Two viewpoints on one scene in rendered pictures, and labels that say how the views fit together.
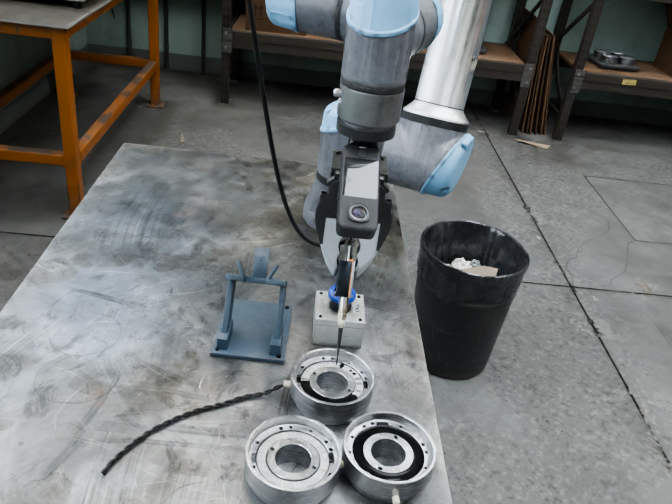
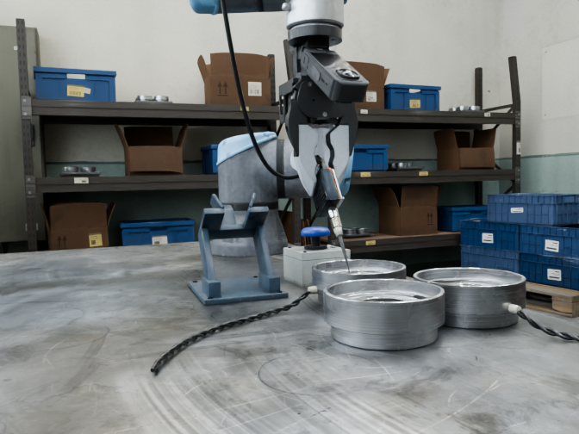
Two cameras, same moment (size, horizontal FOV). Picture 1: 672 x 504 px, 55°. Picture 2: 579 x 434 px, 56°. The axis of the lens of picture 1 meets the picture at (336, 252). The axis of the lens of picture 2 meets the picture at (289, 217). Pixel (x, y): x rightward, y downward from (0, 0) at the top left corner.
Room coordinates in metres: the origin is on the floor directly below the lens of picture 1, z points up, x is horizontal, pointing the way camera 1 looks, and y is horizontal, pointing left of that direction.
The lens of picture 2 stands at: (0.05, 0.23, 0.94)
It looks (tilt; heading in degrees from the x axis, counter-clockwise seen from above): 4 degrees down; 343
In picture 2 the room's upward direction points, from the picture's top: 1 degrees counter-clockwise
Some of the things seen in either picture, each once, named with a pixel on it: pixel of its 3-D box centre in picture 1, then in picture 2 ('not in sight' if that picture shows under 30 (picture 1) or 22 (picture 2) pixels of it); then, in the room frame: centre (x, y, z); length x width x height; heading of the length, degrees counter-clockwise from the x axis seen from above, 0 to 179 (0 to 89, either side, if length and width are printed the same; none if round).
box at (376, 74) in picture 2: not in sight; (349, 89); (4.36, -1.60, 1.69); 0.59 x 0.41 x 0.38; 99
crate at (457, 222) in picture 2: not in sight; (464, 217); (4.45, -2.77, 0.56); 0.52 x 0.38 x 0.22; 91
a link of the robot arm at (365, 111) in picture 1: (367, 103); (312, 15); (0.74, -0.01, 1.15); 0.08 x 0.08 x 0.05
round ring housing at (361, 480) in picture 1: (387, 457); (468, 296); (0.52, -0.09, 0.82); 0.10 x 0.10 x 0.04
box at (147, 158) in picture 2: not in sight; (152, 149); (4.22, 0.03, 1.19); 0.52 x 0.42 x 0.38; 94
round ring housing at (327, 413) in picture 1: (331, 386); (358, 283); (0.62, -0.02, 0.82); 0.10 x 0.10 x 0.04
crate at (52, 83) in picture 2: not in sight; (75, 89); (4.20, 0.54, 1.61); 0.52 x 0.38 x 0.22; 97
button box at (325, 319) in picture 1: (338, 315); (314, 263); (0.76, -0.02, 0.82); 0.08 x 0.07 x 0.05; 4
